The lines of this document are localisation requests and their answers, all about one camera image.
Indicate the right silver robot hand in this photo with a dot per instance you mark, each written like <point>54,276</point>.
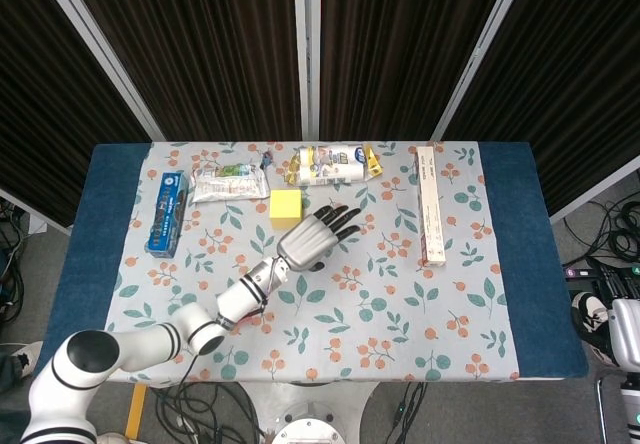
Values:
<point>627,329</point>

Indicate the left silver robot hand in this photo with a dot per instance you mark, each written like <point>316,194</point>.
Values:
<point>305,244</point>

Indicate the large yellow cube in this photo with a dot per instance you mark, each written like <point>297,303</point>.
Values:
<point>284,206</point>

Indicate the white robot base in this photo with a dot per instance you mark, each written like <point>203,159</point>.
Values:
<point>305,431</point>

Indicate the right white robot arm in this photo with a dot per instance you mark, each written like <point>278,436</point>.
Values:
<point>631,414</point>

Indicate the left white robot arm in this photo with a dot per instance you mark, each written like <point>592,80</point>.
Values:
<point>145,346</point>

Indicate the black white sneaker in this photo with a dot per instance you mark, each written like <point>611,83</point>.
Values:
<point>592,319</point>

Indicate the black power strip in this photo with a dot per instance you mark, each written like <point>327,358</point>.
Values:
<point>582,272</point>

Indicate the white yellow snack bag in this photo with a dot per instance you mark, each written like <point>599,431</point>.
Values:
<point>330,164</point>

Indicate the silver snack packet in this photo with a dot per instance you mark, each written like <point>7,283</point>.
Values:
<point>227,184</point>

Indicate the floral tablecloth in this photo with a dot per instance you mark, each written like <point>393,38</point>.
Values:
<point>400,304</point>

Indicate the long white red box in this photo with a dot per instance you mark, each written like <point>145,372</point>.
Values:
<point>431,209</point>

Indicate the blue foil box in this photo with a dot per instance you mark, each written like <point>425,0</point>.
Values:
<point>167,214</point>

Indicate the blue table cover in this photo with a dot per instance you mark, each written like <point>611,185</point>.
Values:
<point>110,179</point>

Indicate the dark pleated curtain panel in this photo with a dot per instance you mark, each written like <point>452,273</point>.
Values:
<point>575,89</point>
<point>210,49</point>
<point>400,49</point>
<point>45,114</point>

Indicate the yellow floor tape strip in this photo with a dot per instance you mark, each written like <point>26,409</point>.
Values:
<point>135,411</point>

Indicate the white partition post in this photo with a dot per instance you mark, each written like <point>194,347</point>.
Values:
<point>306,49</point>
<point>100,49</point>
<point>480,54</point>

